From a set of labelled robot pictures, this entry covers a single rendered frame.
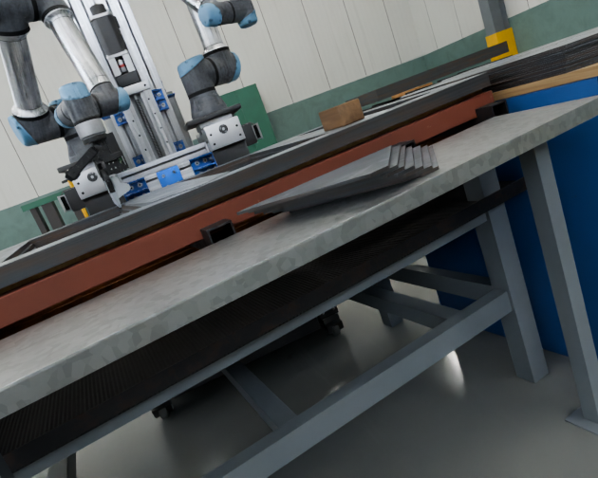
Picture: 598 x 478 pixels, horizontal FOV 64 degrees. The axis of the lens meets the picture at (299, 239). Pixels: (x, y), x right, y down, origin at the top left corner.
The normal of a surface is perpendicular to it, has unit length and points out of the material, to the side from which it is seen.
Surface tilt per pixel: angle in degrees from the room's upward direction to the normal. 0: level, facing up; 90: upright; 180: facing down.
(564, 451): 0
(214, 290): 90
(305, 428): 90
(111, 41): 90
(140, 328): 90
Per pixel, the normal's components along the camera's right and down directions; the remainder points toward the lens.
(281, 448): 0.42, 0.07
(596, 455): -0.34, -0.91
